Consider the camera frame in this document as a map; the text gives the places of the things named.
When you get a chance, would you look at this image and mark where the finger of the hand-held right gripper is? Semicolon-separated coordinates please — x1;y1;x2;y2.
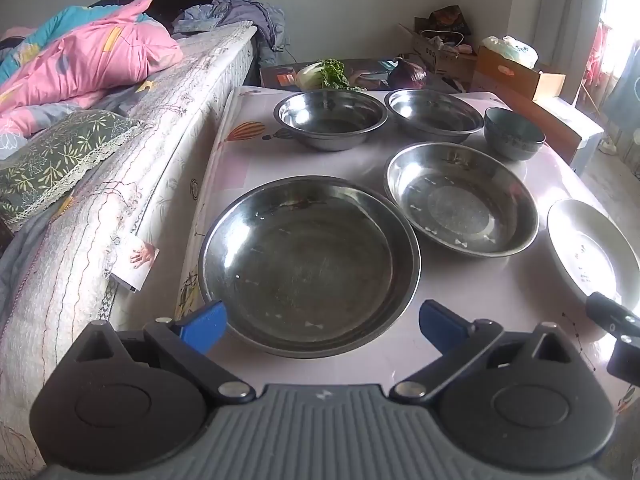
585;291;640;346

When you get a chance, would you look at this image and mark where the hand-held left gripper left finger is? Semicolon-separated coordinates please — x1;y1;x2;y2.
75;301;256;406

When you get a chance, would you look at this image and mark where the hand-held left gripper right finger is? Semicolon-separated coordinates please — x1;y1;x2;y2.
389;300;576;403

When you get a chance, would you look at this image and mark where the white plate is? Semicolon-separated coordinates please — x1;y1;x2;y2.
546;199;632;307

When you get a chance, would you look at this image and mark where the large steel basin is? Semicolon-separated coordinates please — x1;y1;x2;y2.
198;176;421;359

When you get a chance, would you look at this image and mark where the medium steel plate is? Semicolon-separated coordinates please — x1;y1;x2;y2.
384;142;539;259

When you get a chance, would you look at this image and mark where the teal ceramic bowl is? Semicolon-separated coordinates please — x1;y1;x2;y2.
483;107;546;162

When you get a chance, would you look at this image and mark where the steel bowl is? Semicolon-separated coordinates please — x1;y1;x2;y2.
384;88;484;145
273;91;389;152

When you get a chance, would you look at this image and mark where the photo card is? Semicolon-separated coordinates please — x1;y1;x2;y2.
111;234;161;292

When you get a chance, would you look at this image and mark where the pink checked tablecloth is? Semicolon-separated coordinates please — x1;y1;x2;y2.
172;86;640;411

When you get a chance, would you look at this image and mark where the large cardboard box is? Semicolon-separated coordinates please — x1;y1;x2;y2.
500;92;605;176

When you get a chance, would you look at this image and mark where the green floral pillow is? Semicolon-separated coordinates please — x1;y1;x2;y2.
0;109;146;233

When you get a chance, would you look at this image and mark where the blue hanging cloth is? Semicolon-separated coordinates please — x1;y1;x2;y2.
607;40;640;126

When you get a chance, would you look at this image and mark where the white quilted mattress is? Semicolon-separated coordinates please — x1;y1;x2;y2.
0;20;261;461

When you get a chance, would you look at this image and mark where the purple onion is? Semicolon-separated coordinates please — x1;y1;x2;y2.
388;57;428;92

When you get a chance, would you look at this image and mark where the brown cardboard box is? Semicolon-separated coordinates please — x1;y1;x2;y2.
472;46;566;101

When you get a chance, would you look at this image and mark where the pink hanging garment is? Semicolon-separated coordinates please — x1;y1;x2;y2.
590;25;621;106

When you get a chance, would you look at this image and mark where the napa cabbage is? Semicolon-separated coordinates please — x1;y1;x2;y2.
296;59;366;92

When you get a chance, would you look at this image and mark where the open cardboard box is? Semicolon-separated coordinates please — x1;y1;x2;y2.
412;24;476;83

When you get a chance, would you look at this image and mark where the white plastic bag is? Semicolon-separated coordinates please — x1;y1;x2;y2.
481;35;540;68

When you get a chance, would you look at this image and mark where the pink quilt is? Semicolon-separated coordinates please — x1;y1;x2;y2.
0;0;183;136

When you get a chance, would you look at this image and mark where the dark paper bag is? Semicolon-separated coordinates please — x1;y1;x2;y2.
430;5;473;36

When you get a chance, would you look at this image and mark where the grey clothes pile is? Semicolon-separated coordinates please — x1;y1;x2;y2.
172;0;291;66

